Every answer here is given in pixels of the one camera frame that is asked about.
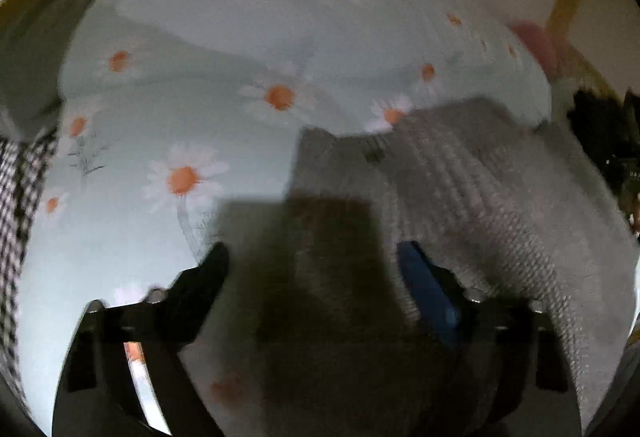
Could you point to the black-and-white checkered bed sheet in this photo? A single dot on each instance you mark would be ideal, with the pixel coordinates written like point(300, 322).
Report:
point(20, 197)

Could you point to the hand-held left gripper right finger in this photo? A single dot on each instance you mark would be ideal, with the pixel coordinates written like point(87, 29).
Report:
point(425, 287)

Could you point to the light blue daisy-print duvet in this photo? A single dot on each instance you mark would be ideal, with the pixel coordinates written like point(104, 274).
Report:
point(225, 67)

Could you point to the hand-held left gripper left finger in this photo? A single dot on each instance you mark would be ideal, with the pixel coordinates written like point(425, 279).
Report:
point(200, 287)

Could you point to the dark grey blanket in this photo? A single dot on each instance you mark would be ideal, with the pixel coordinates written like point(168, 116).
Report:
point(40, 42)

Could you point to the pile of dark clothes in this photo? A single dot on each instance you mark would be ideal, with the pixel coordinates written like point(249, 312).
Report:
point(600, 132)

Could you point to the pink cloth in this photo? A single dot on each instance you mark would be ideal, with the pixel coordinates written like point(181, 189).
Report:
point(537, 44)

